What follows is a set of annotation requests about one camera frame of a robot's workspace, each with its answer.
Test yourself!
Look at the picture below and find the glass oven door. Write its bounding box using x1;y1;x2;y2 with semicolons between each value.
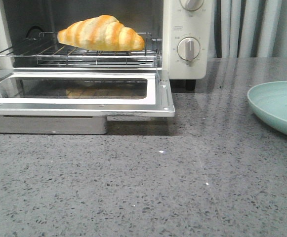
0;69;175;117

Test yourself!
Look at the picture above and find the golden striped bread roll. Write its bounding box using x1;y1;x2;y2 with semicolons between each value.
57;15;145;51

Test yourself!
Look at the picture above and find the black right oven foot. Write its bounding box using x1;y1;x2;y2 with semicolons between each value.
185;79;196;91

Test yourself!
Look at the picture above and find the cream Toshiba toaster oven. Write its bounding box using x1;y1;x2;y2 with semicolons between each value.
0;0;213;81

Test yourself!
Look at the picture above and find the lower cream timer knob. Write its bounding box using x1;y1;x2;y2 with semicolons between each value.
177;37;200;61

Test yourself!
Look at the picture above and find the upper cream temperature knob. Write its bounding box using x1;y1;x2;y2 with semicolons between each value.
180;0;204;11

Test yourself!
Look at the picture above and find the mint green plate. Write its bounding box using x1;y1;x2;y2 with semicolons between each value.
247;81;287;135

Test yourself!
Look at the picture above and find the metal wire oven rack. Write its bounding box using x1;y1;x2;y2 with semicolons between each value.
0;32;162;68

